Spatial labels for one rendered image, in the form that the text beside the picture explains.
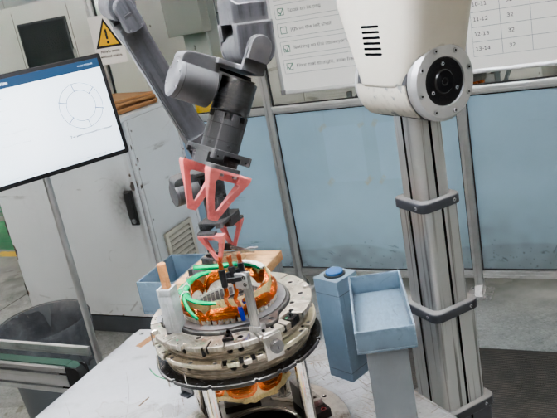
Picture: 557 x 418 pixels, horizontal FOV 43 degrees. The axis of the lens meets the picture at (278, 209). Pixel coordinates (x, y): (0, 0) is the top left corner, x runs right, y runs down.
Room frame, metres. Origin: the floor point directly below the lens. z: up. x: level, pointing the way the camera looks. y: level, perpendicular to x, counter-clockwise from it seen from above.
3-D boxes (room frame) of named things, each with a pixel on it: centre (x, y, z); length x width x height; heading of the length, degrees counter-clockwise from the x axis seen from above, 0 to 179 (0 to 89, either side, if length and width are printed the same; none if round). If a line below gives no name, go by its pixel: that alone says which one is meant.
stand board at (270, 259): (1.56, 0.14, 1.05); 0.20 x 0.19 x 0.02; 65
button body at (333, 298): (1.47, -0.10, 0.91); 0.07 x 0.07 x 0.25; 42
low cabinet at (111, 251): (3.88, 0.99, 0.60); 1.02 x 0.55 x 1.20; 62
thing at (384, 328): (1.24, -0.16, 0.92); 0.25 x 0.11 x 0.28; 174
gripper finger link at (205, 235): (1.58, 0.16, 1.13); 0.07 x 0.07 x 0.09; 66
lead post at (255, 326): (1.14, 0.08, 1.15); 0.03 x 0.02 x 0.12; 60
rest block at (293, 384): (1.31, 0.02, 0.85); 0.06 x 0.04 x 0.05; 24
